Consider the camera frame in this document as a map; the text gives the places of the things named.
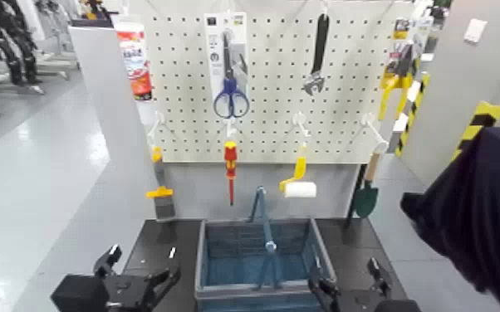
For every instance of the red white package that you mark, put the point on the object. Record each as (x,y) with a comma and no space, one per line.
(139,74)

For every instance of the white pegboard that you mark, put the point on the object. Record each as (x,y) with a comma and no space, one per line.
(276,65)

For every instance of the white wall plate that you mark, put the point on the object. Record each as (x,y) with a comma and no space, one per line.
(476,30)

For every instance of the yellow black packaged tool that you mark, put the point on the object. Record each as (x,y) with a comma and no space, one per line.
(396,82)

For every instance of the yellow black striped post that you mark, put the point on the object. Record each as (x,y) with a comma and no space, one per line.
(411,114)
(483,115)

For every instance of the person in navy clothing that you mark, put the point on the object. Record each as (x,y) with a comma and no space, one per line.
(485,209)

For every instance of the blue plastic crate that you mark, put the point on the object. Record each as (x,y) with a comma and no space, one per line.
(250,270)

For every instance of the grey yellow bar clamp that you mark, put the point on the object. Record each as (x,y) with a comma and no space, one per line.
(165,209)

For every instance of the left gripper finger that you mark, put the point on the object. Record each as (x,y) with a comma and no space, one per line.
(163,282)
(107,261)

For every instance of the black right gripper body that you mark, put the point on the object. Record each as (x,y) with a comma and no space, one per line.
(376,305)

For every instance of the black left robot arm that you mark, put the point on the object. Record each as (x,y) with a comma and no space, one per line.
(77,294)

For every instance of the grey display stand panel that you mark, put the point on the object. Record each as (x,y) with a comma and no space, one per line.
(115,174)

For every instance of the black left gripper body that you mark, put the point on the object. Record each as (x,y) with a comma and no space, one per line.
(128,294)

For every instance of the black humanoid robot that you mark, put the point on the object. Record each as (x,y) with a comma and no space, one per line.
(14,65)

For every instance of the white pegboard hook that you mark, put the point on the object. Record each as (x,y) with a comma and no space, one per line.
(159,116)
(324,6)
(231,127)
(299,118)
(368,118)

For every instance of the red yellow screwdriver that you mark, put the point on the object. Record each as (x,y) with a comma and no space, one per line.
(231,157)

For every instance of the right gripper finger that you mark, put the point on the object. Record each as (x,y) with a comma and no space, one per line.
(323,287)
(380,279)

